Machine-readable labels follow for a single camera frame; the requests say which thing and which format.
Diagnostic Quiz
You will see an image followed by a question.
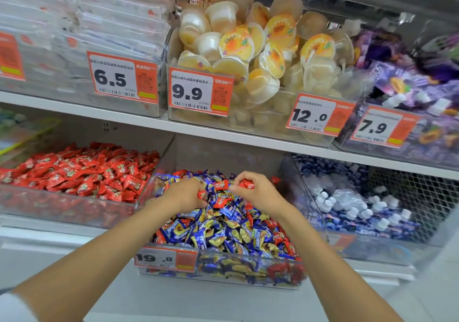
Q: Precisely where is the pile of yellow jelly cups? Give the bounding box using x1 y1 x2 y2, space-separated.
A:
175 0 356 144

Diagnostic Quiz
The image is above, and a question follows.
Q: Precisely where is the white sleeve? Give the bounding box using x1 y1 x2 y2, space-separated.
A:
0 289 38 322

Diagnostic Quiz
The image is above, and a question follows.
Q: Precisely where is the stack of clear flat packets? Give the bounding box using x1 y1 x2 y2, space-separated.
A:
0 0 77 94
73 0 174 93

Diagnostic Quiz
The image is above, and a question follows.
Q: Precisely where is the white shelf board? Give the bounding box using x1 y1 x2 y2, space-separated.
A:
0 213 418 284
0 90 459 181

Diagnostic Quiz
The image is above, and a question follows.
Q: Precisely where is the person's left hand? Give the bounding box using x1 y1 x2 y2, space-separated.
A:
163 177 216 215

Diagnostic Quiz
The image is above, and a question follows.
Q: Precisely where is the pile of purple pouches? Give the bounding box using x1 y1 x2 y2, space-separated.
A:
337 28 459 161

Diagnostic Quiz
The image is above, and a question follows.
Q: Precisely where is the pile of blue white pouches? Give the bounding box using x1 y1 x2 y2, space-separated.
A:
293 153 424 243

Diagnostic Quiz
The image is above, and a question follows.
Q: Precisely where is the person's left forearm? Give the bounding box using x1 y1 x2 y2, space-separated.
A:
10 197 187 322

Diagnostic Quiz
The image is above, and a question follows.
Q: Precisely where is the clear plastic bin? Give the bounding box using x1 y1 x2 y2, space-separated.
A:
134 142 310 291
165 27 360 149
0 132 174 230
54 28 173 119
283 153 459 268
333 82 459 171

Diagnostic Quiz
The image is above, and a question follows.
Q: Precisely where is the orange white price tag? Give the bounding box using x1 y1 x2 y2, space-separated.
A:
285 93 356 137
350 105 421 149
328 233 356 253
134 245 199 273
0 31 26 82
168 66 235 117
86 51 159 104

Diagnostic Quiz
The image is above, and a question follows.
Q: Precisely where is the person's right forearm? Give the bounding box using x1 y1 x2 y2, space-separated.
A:
263 203 404 322

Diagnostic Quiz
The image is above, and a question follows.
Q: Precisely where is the person's right hand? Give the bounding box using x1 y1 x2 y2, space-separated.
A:
228 171 292 219

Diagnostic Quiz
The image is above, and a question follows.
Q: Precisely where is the pile of red wrapped candies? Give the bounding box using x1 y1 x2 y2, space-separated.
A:
0 141 161 204

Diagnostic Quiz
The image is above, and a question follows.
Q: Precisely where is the pile of green pastel packets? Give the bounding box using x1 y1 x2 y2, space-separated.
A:
0 108 62 156

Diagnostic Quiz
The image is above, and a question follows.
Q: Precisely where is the pile of blue yellow candies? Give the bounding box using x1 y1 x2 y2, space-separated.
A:
150 169 306 287

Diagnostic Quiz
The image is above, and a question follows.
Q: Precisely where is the metal wire mesh panel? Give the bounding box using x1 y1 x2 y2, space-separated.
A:
365 167 459 244

